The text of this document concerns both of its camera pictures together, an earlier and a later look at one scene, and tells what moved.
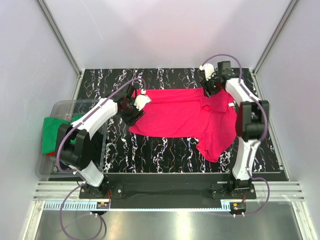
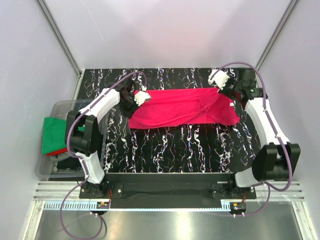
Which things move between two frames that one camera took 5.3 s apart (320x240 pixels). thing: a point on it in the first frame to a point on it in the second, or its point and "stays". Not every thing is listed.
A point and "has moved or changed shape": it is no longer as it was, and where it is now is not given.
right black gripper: [205, 84] to [223, 91]
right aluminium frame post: [292, 4] stays
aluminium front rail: [278, 190] stays
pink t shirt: [212, 120] has moved or changed shape
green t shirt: [50, 129] stays
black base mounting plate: [169, 190] stays
